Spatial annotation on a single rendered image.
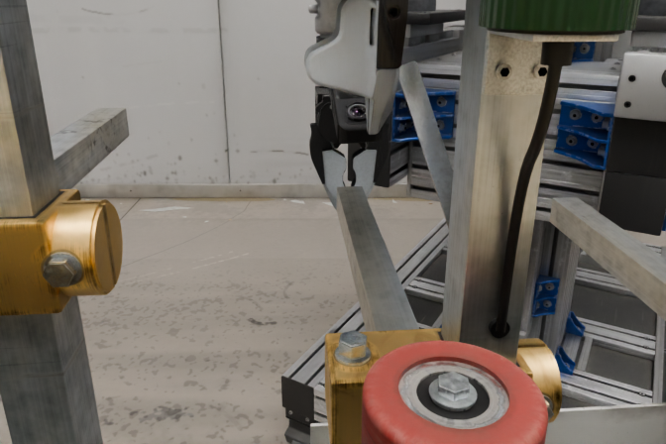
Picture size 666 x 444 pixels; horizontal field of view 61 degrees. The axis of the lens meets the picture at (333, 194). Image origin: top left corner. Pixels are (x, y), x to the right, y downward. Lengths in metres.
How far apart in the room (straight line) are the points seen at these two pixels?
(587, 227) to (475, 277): 0.33
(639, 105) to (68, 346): 0.77
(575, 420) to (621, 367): 1.15
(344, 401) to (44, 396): 0.16
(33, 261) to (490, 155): 0.23
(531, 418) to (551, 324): 1.16
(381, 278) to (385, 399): 0.20
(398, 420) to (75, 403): 0.19
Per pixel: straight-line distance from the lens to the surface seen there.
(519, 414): 0.26
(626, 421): 0.47
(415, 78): 0.38
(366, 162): 0.65
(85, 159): 0.50
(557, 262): 1.35
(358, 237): 0.52
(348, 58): 0.37
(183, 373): 1.83
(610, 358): 1.63
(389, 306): 0.41
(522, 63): 0.28
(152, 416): 1.70
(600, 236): 0.62
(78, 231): 0.30
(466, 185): 0.30
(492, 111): 0.28
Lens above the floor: 1.07
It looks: 20 degrees down
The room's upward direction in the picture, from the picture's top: straight up
